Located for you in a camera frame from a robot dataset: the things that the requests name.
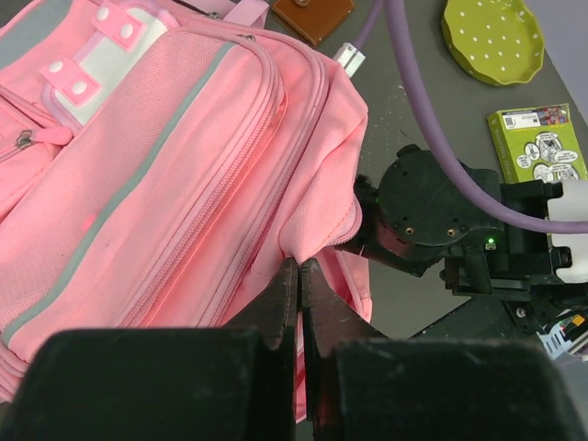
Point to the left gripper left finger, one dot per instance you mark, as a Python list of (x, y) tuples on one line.
[(235, 382)]

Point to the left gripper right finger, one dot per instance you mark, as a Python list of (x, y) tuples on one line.
[(362, 385)]

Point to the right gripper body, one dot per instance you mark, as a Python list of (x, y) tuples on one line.
[(416, 217)]

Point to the green cartoon book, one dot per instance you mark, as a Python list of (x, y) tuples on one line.
[(537, 143)]

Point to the pink student backpack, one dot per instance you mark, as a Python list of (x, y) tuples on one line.
[(158, 165)]

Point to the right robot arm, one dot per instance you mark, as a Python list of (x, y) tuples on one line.
[(541, 281)]

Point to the green polka dot plate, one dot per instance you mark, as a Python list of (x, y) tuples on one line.
[(499, 43)]

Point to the brown leather wallet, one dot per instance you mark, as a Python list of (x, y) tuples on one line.
[(312, 20)]

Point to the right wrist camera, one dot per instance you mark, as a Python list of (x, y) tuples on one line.
[(350, 58)]

